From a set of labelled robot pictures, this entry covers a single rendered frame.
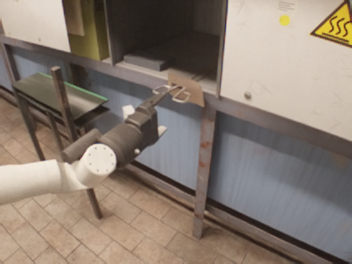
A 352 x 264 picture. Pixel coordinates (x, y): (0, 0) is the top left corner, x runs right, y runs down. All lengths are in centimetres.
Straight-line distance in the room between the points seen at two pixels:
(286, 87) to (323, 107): 9
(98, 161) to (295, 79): 43
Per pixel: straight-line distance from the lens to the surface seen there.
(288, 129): 77
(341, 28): 53
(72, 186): 59
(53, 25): 108
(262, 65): 58
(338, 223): 106
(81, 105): 117
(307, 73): 56
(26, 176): 52
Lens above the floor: 124
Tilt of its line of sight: 37 degrees down
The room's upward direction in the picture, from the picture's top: straight up
